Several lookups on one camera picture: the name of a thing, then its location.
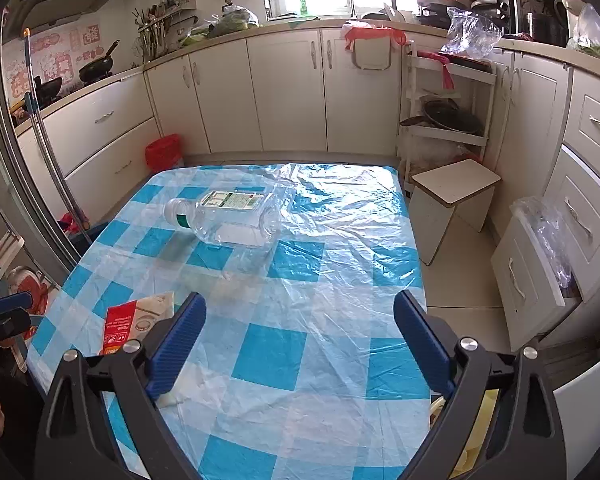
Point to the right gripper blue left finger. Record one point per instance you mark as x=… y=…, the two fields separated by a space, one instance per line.
x=168 y=351

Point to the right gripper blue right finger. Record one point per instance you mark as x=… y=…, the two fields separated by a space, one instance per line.
x=433 y=359

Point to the yellow trash bucket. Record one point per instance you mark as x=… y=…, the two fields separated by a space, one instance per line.
x=476 y=438

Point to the red lined trash bin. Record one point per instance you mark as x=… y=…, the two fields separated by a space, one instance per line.
x=164 y=154

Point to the red orange food package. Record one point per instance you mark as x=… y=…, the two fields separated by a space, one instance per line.
x=134 y=319

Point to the white folding rack with decorations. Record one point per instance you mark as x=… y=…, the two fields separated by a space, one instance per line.
x=19 y=273

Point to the blue dustpan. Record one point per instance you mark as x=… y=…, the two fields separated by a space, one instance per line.
x=81 y=240

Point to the blue checkered plastic tablecloth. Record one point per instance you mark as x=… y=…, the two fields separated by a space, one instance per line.
x=299 y=371

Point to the clear plastic bottle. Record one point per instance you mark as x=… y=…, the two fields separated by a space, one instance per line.
x=228 y=218

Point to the small white stool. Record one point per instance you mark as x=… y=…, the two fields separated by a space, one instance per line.
x=464 y=188

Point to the clear bag in drawer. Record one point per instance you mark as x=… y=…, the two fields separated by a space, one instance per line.
x=550 y=230

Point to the black frying pan on cart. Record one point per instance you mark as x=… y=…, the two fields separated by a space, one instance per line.
x=445 y=114

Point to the white tiered storage cart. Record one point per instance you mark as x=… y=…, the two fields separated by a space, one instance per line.
x=428 y=75

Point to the black wok on stove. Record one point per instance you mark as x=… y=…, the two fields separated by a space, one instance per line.
x=99 y=68

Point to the clear plastic bag on cart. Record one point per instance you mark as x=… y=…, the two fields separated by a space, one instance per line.
x=470 y=34

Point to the red bag on cabinet hook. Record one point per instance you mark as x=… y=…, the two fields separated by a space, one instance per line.
x=360 y=35

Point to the bag of vegetables on counter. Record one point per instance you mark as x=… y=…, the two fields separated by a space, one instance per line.
x=234 y=19

